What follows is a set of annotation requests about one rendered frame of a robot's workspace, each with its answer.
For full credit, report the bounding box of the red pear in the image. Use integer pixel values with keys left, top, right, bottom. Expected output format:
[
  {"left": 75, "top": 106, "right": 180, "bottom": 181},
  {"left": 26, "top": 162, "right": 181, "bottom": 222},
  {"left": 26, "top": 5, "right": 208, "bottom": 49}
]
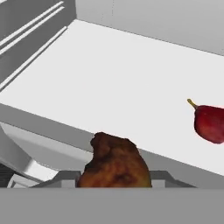
[{"left": 186, "top": 98, "right": 224, "bottom": 144}]

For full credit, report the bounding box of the brown chicken drumstick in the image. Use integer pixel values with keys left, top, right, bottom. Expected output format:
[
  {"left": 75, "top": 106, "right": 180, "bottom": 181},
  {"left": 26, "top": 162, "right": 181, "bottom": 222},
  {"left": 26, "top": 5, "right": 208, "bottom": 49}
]
[{"left": 76, "top": 131, "right": 153, "bottom": 188}]

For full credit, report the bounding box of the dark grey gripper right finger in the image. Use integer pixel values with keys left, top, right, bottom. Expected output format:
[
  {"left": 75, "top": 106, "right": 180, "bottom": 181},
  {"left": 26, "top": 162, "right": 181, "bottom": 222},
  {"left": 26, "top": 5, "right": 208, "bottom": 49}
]
[{"left": 149, "top": 171, "right": 196, "bottom": 188}]

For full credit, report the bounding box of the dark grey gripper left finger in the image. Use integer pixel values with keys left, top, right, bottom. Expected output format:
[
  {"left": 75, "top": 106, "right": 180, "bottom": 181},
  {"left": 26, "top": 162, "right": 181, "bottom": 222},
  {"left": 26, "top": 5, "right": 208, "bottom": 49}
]
[{"left": 31, "top": 171, "right": 82, "bottom": 188}]

